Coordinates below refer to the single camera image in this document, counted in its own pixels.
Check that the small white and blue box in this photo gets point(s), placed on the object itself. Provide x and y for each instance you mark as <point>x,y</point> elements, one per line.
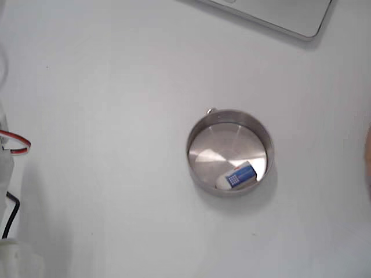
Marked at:
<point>237,176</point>

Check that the round metal bowl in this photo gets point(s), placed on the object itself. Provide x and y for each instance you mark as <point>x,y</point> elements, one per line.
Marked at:
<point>220,144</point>

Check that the person's hand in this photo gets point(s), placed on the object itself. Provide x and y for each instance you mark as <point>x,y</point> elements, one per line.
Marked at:
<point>368,153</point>

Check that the silver laptop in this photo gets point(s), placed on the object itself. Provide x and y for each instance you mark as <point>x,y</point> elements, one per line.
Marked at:
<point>275,11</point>

